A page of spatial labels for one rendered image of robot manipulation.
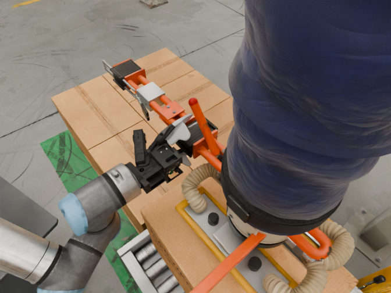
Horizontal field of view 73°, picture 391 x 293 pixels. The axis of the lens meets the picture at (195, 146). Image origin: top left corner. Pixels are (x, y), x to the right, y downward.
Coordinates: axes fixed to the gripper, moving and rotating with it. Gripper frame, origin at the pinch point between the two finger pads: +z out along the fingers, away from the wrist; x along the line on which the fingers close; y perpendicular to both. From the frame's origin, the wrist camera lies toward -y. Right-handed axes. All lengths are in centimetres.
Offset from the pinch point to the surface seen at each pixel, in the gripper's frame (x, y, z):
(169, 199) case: -31.8, -1.7, -9.2
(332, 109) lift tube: 39, 32, -10
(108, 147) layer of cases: -72, -71, -7
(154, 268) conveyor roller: -72, 3, -25
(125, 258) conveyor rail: -67, -7, -33
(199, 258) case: -31.8, 20.7, -14.2
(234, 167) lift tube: 18.9, 23.2, -9.9
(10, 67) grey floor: -127, -290, -26
